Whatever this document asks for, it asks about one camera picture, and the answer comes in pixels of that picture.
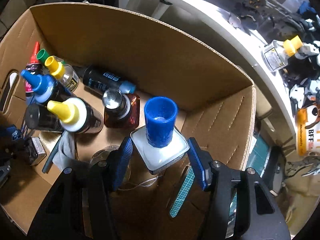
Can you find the red nozzle pink bottle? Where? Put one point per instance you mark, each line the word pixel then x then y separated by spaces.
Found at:
pixel 34 67

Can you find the amber square glass bottle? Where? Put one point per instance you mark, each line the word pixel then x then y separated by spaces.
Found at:
pixel 121 110

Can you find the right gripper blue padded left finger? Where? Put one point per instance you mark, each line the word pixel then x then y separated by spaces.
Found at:
pixel 121 161

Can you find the blue capped square bottle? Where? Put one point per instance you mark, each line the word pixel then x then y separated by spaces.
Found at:
pixel 159 143

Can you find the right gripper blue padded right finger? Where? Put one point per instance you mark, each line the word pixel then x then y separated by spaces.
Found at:
pixel 200 161

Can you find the brown cardboard box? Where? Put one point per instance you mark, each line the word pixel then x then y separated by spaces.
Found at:
pixel 216 99

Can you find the white shelf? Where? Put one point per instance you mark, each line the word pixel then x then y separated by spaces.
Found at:
pixel 243 49

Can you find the yellow nozzle black bottle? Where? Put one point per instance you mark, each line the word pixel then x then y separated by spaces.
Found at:
pixel 77 116

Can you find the black blue lying can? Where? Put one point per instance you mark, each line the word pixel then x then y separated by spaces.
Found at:
pixel 99 79

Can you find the green cutting mat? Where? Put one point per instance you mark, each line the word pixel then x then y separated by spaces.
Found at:
pixel 259 151

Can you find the corgi print paper bucket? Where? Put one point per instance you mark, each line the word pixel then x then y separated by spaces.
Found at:
pixel 308 130

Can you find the yellow cap clear bottle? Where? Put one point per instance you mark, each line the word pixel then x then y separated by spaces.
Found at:
pixel 63 73

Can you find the green cap bottle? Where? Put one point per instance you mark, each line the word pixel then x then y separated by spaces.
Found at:
pixel 42 55

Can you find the dark green pen tool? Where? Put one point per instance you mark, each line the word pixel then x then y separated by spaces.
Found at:
pixel 49 161

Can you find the blue nozzle black bottle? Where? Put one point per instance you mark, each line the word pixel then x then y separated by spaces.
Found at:
pixel 46 88

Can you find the yellow capped glass bottle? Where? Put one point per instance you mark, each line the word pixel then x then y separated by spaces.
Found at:
pixel 277 53

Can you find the dark robot model figure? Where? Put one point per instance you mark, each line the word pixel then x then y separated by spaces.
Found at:
pixel 274 21

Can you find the grey cloth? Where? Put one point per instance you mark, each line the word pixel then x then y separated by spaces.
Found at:
pixel 65 156

